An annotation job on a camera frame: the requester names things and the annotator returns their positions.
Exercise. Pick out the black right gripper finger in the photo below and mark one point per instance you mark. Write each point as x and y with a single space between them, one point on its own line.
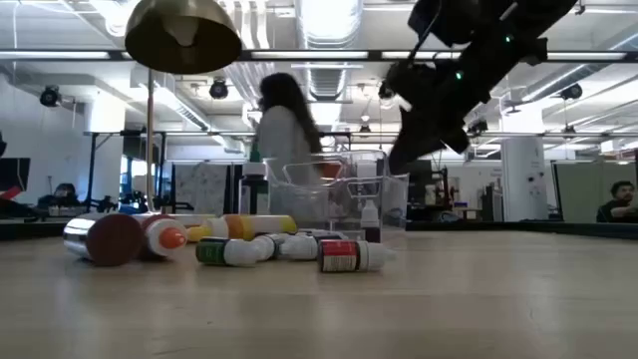
405 144
423 142

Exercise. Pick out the small brown dropper bottle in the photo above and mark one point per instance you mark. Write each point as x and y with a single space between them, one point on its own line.
371 232

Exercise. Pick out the clear plastic bin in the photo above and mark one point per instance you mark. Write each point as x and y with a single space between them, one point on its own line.
299 199

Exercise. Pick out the small red-label dropper bottle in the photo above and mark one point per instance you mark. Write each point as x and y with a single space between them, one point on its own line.
339 255

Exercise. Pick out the white dropper bottle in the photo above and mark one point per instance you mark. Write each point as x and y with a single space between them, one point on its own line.
299 248

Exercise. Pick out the large green-cap colouring bottle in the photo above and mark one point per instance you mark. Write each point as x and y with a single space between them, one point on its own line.
255 187

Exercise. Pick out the large yellow colouring bottle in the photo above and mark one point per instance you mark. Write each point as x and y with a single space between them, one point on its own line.
269 224

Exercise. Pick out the small green-label dropper bottle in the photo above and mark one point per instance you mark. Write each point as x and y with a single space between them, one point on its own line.
214 251

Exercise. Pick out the large orange colouring bottle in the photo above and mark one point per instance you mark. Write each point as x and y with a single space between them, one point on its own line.
167 238

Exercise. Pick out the large dark red colouring bottle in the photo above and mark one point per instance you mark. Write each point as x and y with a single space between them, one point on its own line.
114 239

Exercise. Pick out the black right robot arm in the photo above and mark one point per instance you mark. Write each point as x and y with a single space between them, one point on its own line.
528 30

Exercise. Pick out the black monitor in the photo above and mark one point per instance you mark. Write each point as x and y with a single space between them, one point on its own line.
421 182

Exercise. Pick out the white round column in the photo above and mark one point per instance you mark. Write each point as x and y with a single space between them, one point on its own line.
523 179

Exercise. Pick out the person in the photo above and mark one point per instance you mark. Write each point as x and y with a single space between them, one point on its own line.
62 192
284 139
618 209

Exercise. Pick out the long ceiling light bar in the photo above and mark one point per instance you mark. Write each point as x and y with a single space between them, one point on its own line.
309 55

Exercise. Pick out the patterned grey panel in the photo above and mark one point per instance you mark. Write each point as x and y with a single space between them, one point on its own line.
199 187

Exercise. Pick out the brass dome table lamp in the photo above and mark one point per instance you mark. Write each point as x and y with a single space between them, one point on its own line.
182 45

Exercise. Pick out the red object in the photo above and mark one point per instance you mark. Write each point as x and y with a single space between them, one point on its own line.
10 193

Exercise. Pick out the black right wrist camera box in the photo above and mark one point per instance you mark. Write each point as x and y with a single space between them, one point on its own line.
453 20

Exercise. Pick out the black aluminium table frame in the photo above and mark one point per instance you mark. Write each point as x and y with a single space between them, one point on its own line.
498 228

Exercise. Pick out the silver ventilation duct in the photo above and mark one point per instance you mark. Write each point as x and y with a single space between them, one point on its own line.
329 20

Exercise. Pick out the green partition wall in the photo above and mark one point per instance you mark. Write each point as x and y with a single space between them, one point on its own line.
578 192

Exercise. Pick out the black metal rack frame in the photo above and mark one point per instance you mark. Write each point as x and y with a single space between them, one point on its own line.
91 169

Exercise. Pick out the dark wall screen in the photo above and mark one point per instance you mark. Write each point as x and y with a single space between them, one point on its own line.
14 174

